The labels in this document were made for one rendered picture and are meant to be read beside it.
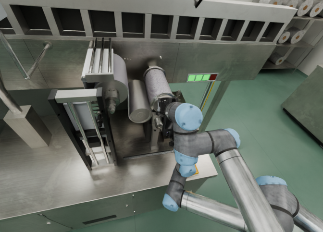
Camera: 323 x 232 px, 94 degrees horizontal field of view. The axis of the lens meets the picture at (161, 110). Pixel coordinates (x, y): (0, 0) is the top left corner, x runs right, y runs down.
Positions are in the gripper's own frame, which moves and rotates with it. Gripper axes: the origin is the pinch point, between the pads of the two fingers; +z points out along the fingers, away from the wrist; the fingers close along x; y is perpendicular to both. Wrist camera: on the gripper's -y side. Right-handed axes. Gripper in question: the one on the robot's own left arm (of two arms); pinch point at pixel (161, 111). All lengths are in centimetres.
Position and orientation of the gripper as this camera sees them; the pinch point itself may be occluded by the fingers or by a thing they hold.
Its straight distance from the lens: 76.2
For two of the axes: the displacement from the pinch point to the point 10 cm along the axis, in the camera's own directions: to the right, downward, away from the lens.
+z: -2.4, -1.1, 9.6
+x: -9.7, 0.9, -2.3
